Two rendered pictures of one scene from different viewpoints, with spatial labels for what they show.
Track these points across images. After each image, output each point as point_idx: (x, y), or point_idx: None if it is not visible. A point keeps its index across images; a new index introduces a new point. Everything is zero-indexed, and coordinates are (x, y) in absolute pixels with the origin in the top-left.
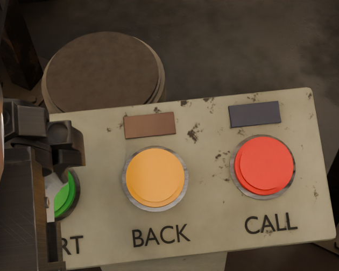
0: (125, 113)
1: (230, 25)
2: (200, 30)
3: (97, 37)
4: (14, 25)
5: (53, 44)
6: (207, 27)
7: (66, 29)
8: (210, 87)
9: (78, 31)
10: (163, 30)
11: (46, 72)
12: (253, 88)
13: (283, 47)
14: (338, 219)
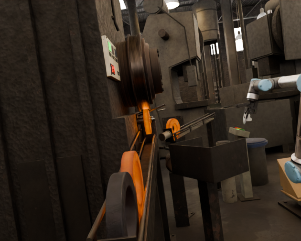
0: (234, 128)
1: (170, 197)
2: (171, 200)
3: (217, 142)
4: None
5: (172, 214)
6: (170, 199)
7: (167, 213)
8: (188, 198)
9: (168, 212)
10: (170, 203)
11: (222, 143)
12: (188, 194)
13: None
14: (220, 182)
